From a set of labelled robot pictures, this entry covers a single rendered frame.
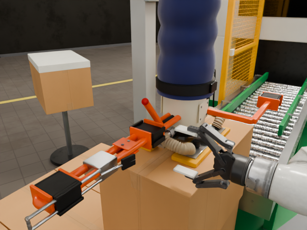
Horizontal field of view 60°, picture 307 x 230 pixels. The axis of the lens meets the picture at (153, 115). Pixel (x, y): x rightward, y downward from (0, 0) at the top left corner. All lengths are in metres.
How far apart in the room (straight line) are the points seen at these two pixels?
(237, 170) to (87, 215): 0.86
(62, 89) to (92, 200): 1.12
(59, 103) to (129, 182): 1.47
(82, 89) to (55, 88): 0.23
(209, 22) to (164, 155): 0.49
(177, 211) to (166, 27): 0.60
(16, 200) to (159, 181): 0.90
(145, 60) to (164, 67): 1.47
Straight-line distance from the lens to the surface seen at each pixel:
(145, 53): 2.40
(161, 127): 0.86
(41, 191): 0.65
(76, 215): 1.39
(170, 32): 0.92
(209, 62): 0.95
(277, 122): 2.46
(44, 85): 2.26
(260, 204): 1.59
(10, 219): 1.48
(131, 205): 1.02
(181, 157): 0.96
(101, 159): 0.73
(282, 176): 0.68
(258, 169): 0.69
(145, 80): 2.46
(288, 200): 0.68
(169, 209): 0.90
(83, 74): 2.31
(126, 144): 0.79
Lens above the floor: 1.47
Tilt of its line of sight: 23 degrees down
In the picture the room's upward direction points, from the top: straight up
